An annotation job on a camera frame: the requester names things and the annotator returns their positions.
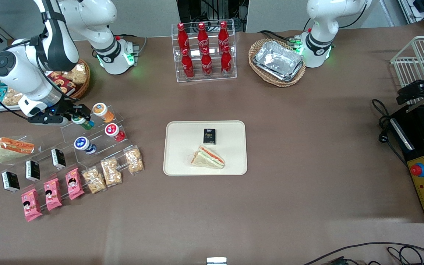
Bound red cookie box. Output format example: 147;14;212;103
46;71;77;96

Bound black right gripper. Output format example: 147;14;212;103
48;99;92;120

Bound blue gum bottle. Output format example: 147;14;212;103
74;137;97;155

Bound long black cable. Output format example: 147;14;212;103
304;242;424;265

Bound large bag rice snacks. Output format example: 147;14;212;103
1;86;25;107

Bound green gum bottle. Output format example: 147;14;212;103
71;115;95;130

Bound black power cable with plug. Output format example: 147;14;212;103
372;99;407;166

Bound orange gum bottle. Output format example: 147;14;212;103
92;103;115;123

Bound dark background equipment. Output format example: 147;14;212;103
177;0;249;32

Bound clear acrylic stepped snack rack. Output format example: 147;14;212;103
0;134;146;206

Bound red gum bottle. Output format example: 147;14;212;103
105;123;127;142

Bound clear acrylic gum rack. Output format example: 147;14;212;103
60;105;128;164

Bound looped black cable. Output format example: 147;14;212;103
387;246;424;265

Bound black machine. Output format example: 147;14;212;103
389;105;424;224

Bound clear bag rice cracker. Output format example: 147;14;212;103
124;145;145;174
82;166;107;194
100;157;123;188

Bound cream plastic tray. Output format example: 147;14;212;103
163;120;248;176

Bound black and white carton pack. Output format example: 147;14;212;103
1;171;20;192
25;160;40;182
51;148;67;169

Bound white wire basket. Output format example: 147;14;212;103
391;35;424;111

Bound grey arm base connector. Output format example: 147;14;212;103
128;35;148;61

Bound grey metal shelf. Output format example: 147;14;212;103
398;0;424;30

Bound clear bag of snacks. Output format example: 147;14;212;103
63;62;87;85

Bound dark round wicker basket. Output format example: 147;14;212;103
63;59;91;100

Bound light oval wicker basket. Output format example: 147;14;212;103
248;38;307;87

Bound clear acrylic bottle rack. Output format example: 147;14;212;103
172;19;237;83

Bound stack of foil trays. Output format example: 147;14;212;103
253;40;304;82

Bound pink snack pack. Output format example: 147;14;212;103
66;168;85;200
21;188;43;222
43;178;63;211

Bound wrapped triangle sandwich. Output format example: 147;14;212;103
190;145;226;170
0;137;35;164

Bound red cola bottle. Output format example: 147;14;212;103
221;45;233;75
201;47;213;77
181;48;195;79
197;22;209;52
218;21;230;50
177;23;190;52

